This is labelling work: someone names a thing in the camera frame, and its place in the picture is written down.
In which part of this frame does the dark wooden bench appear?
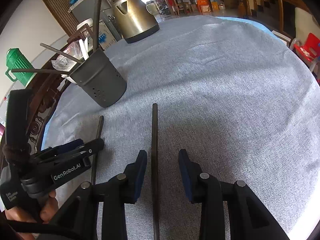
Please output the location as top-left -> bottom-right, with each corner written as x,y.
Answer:
0,42 -> 101,170

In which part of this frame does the red plastic chair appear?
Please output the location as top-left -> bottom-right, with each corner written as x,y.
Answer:
289,33 -> 319,80

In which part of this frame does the clear plastic bag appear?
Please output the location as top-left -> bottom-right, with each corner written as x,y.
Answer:
52,41 -> 83,72

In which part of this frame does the green thermos jug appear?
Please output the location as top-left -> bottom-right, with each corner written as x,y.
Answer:
5,48 -> 36,87

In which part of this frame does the white plastic spoon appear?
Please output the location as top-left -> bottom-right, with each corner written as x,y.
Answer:
79,39 -> 89,61

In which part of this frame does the grey metal utensil holder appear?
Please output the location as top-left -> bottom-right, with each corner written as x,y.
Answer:
69,48 -> 127,108

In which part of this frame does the white bowl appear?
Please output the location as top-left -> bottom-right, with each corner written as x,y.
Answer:
61,74 -> 76,84

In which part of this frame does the grey tablecloth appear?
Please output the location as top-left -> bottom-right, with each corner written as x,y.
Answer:
43,16 -> 319,239

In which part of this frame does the steel electric kettle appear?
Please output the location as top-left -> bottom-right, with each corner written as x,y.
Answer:
112,0 -> 160,44

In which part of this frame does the grey refrigerator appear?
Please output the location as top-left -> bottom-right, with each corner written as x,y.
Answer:
69,0 -> 113,28

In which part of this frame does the person left hand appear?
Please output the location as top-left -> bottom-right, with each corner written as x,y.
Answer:
4,189 -> 60,240

